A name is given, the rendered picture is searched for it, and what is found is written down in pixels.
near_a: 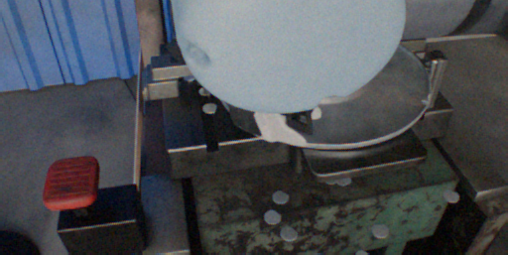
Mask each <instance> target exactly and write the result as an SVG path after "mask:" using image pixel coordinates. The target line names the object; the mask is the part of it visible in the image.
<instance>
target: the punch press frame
mask: <svg viewBox="0 0 508 255"><path fill-rule="evenodd" d="M420 141H421V142H423V145H424V146H425V147H426V148H427V151H428V156H427V158H426V161H425V162H424V163H423V164H421V165H418V166H411V167H406V168H401V169H396V170H391V171H387V172H382V173H377V174H369V175H362V176H357V177H352V178H351V183H350V184H348V185H347V186H340V185H339V184H338V183H335V184H334V185H329V184H327V183H326V182H323V183H318V182H315V181H314V180H313V179H312V178H311V177H310V174H309V173H300V174H296V173H294V172H293V171H292V169H291V168H290V162H289V163H284V164H273V165H268V166H262V167H257V168H251V169H240V170H235V171H230V172H224V173H219V174H208V175H202V176H197V177H191V178H192V185H193V192H194V200H195V211H196V217H197V224H198V230H199V236H200V242H201V247H202V253H203V255H314V254H315V253H318V254H321V255H348V254H352V253H357V252H358V251H368V250H372V249H376V248H377V254H378V255H401V254H402V252H403V250H404V248H405V244H406V242H407V241H411V240H416V239H420V238H424V237H428V236H432V235H434V232H435V230H436V228H437V226H438V224H439V221H440V220H441V218H442V216H443V213H444V212H445V208H446V207H447V204H448V201H447V200H446V199H445V197H444V192H445V191H454V190H455V187H456V185H457V183H458V182H459V177H458V176H457V175H456V174H455V172H454V171H453V170H452V168H451V167H450V166H449V164H448V163H447V162H446V160H445V159H444V157H443V155H441V153H440V151H439V150H438V149H437V147H436V146H435V145H434V143H433V142H432V141H431V140H430V139H425V140H420ZM276 191H282V192H283V193H286V194H287V195H288V196H289V198H288V201H287V202H286V203H276V202H274V201H273V193H275V192H276ZM269 210H274V211H276V212H278V213H279V214H281V216H282V217H281V221H279V222H278V223H276V224H269V223H268V222H266V220H265V218H264V216H265V213H267V211H269ZM374 224H375V225H386V226H387V227H388V228H389V233H388V236H387V237H382V238H378V237H376V236H375V235H373V234H372V227H373V225H374ZM286 226H291V227H292V229H293V230H296V231H297V233H298V235H297V238H296V239H295V240H293V241H287V240H285V239H282V236H281V230H282V228H283V227H286Z"/></svg>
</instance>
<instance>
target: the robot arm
mask: <svg viewBox="0 0 508 255"><path fill-rule="evenodd" d="M171 1H172V5H173V15H174V21H175V27H176V30H175V32H174V33H173V38H172V39H171V41H170V42H169V44H168V45H167V46H166V49H167V50H168V51H169V53H171V54H172V55H173V56H174V58H176V59H177V60H178V62H179V63H180V64H181V65H188V68H189V69H190V72H192V75H193V76H194V77H195V78H196V79H197V81H198V82H200V83H201V84H202V87H205V88H206V89H207V90H208V92H210V93H212V94H213V95H214V96H216V97H217V98H220V99H221V100H223V101H224V102H225V103H226V104H228V106H229V115H230V118H231V120H232V121H233V123H234V124H235V126H237V127H239V128H240V129H242V130H244V131H247V132H250V133H251V134H253V135H255V136H257V137H260V138H262V139H264V140H266V141H268V142H278V141H281V142H287V143H290V144H294V145H296V146H300V147H302V146H305V145H306V139H305V137H302V136H301V135H300V134H299V133H298V132H296V131H294V130H293V129H291V128H294V129H296V130H298V131H303V132H305V133H307V134H310V135H311V136H312V135H313V133H314V131H313V123H312V119H319V118H320V116H321V113H320V108H319V107H318V104H319V103H320V101H321V100H322V99H325V98H327V97H328V98H330V97H331V96H332V95H336V96H340V97H345V96H347V95H348V94H351V93H353V92H354V91H355V90H357V89H359V88H360V87H362V86H363V85H364V84H366V83H368V81H369V80H370V79H372V78H373V77H374V76H375V75H376V74H377V73H378V72H379V71H380V70H381V69H382V68H383V67H384V65H386V64H387V62H388V61H389V60H390V58H392V56H393V54H394V53H395V50H396V49H397V48H398V46H399V45H398V44H399V43H400V40H412V39H419V38H439V37H454V36H462V35H466V36H471V35H480V34H483V35H489V34H491V35H496V36H498V37H502V38H504V39H505V40H506V41H507V42H508V0H171ZM301 117H303V118H306V121H307V123H305V122H302V121H300V120H301ZM286 118H287V122H288V126H287V125H286V124H285V120H286ZM289 126H290V127H291V128H290V127H289Z"/></svg>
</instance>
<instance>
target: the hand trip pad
mask: <svg viewBox="0 0 508 255"><path fill-rule="evenodd" d="M99 173H100V166H99V164H98V162H97V159H95V158H94V157H90V156H80V157H75V158H69V159H60V160H57V161H54V162H53V163H52V164H51V165H50V166H49V168H48V173H47V177H46V183H45V186H44V192H43V201H44V203H45V205H46V207H47V208H48V209H52V210H63V209H72V208H77V207H85V206H88V205H90V204H92V203H93V202H94V201H95V200H96V197H97V195H98V189H99V183H98V181H99Z"/></svg>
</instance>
